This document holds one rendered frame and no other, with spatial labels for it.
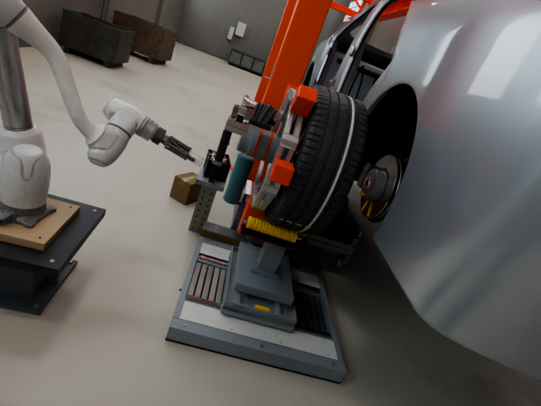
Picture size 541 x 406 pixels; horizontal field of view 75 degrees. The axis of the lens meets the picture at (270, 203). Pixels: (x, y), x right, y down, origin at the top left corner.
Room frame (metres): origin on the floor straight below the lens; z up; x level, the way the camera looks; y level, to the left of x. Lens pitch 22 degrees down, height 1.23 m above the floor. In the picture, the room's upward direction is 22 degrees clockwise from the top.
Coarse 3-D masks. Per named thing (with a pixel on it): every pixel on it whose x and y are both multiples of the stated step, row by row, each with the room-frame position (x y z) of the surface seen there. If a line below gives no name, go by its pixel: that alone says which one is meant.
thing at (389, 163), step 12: (384, 156) 1.76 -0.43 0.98; (384, 168) 1.70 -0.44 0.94; (396, 168) 1.59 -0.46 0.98; (384, 180) 1.62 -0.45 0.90; (396, 180) 1.54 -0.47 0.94; (372, 192) 1.60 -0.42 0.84; (384, 192) 1.58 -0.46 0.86; (396, 192) 1.53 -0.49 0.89; (384, 204) 1.53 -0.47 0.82; (372, 216) 1.58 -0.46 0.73
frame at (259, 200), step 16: (288, 96) 1.66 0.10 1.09; (288, 112) 1.46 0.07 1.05; (272, 128) 1.84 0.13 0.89; (288, 128) 1.38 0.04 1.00; (288, 144) 1.35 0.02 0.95; (288, 160) 1.35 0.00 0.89; (256, 176) 1.75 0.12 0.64; (256, 192) 1.61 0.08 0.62; (272, 192) 1.35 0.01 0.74; (256, 208) 1.49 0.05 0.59
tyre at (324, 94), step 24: (336, 96) 1.54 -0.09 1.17; (312, 120) 1.39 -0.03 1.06; (336, 120) 1.43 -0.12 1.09; (360, 120) 1.47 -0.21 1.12; (312, 144) 1.33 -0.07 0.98; (336, 144) 1.36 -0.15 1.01; (360, 144) 1.40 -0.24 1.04; (312, 168) 1.32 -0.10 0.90; (336, 168) 1.34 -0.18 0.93; (288, 192) 1.31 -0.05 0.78; (312, 192) 1.32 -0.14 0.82; (336, 192) 1.34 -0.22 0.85; (288, 216) 1.38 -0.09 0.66; (312, 216) 1.36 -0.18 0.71
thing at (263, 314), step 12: (228, 264) 1.72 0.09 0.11; (228, 276) 1.53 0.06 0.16; (228, 288) 1.46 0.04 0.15; (228, 300) 1.35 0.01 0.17; (240, 300) 1.37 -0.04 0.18; (252, 300) 1.44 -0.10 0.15; (264, 300) 1.48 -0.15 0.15; (228, 312) 1.35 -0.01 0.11; (240, 312) 1.36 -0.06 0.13; (252, 312) 1.37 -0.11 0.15; (264, 312) 1.38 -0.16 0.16; (276, 312) 1.41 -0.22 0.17; (288, 312) 1.47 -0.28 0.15; (264, 324) 1.38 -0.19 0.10; (276, 324) 1.39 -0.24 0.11; (288, 324) 1.40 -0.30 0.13
